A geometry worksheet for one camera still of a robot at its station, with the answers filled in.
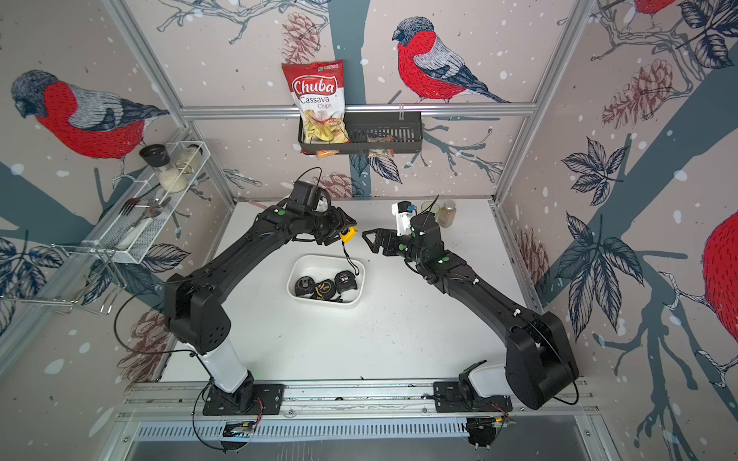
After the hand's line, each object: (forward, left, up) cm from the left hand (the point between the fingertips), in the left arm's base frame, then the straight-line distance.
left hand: (358, 221), depth 82 cm
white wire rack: (+1, +57, +7) cm, 57 cm away
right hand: (-4, -4, -1) cm, 6 cm away
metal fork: (-4, +57, +11) cm, 58 cm away
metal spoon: (-5, +51, +10) cm, 52 cm away
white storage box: (-1, +14, -24) cm, 28 cm away
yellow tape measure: (-3, +2, -2) cm, 5 cm away
